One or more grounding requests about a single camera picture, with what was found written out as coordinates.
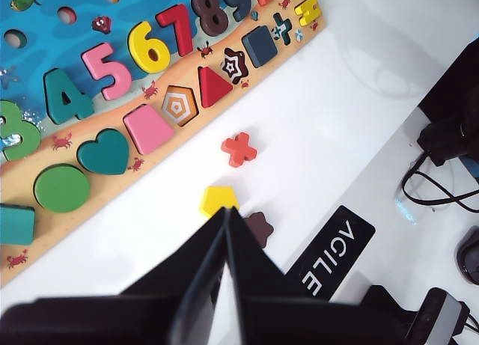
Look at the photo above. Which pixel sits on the green number three piece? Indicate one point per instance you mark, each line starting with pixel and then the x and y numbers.
pixel 28 131

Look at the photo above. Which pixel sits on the brown number eight piece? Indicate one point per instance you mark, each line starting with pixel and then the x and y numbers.
pixel 209 11

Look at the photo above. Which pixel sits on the black adapter box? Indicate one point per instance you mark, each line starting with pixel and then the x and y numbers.
pixel 445 139

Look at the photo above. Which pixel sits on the green circle block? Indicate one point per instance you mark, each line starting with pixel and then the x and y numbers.
pixel 61 189

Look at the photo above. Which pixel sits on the yellow pentagon block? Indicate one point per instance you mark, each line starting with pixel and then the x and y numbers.
pixel 217 199

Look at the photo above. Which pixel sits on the wooden number shape puzzle board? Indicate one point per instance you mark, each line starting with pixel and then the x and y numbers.
pixel 108 115

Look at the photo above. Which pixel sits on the dark blue number nine piece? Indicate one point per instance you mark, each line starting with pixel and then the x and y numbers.
pixel 245 4

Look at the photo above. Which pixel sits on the silver camera on stand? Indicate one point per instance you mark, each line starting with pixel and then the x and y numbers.
pixel 436 315

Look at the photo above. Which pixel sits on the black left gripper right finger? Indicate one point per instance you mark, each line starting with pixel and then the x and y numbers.
pixel 269 307

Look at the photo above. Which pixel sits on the teal rectangle block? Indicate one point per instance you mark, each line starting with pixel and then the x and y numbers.
pixel 15 225

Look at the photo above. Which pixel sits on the dark blue square block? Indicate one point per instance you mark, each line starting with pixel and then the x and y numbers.
pixel 260 45

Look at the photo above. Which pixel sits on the pink trapezoid block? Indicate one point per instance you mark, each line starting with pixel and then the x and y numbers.
pixel 147 129

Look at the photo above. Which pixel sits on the pink number five piece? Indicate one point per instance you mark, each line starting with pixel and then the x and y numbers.
pixel 98 58

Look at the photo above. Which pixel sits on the black AGILE label plate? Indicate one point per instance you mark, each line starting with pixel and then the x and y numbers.
pixel 333 247

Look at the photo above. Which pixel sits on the black rounded device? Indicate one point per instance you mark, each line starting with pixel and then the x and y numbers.
pixel 469 255

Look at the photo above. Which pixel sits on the brown star block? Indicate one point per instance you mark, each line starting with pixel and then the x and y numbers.
pixel 258 227

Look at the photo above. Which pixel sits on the orange cross block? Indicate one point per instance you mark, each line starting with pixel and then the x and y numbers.
pixel 239 150

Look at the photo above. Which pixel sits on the red number seven piece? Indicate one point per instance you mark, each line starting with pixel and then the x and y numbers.
pixel 183 34

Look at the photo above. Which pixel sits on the teal number four piece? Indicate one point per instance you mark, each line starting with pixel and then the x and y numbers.
pixel 84 107

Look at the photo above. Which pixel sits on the teal heart block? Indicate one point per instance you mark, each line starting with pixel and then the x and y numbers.
pixel 105 152

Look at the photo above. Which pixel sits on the red triangle block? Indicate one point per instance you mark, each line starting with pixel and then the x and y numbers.
pixel 211 88

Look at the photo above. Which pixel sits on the yellow number six piece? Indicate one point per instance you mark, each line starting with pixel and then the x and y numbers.
pixel 136 42

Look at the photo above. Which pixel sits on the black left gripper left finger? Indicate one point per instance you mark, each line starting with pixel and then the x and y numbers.
pixel 157 307

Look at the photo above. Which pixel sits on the yellow equals sign piece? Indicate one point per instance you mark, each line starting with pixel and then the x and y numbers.
pixel 304 9

